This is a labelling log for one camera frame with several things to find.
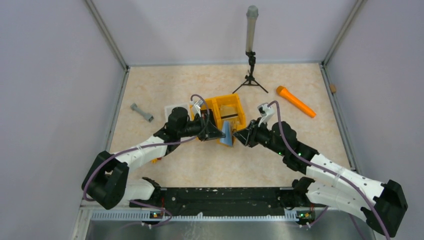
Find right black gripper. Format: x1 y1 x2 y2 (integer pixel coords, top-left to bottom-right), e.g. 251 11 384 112
233 117 287 157

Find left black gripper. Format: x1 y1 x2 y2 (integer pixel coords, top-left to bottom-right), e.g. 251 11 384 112
178 113 226 142

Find yellow double storage bin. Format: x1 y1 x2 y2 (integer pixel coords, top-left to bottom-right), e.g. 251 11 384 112
190 93 246 147

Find white storage bin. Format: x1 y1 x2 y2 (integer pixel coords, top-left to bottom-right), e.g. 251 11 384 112
164 102 193 122

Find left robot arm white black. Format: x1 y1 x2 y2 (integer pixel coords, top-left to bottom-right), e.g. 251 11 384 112
81 107 226 210

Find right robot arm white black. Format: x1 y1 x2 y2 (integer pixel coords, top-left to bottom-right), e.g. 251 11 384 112
233 120 408 238

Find black tripod stand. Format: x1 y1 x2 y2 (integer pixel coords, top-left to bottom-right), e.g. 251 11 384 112
232 51 269 94

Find orange toy microphone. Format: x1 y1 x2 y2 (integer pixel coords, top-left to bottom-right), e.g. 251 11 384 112
276 85 317 118

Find yellow red toy block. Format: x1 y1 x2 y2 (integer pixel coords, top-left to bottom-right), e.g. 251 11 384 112
150 157 162 164

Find grey toy dumbbell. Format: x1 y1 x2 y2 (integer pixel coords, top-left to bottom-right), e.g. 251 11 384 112
130 103 154 123

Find small wooden block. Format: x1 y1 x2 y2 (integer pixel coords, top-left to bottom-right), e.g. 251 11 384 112
329 84 337 94

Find grey microphone on stand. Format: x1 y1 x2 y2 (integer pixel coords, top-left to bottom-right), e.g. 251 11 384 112
245 5 259 53

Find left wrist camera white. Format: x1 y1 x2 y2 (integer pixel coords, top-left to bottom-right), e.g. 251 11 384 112
190 100 204 118

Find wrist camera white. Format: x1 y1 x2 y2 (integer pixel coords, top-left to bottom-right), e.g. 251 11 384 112
257 102 276 127
190 100 204 118

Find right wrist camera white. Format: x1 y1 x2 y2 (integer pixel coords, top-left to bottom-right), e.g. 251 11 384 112
257 102 276 127

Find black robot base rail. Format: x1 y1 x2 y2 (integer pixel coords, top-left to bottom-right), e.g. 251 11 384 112
129 187 315 224

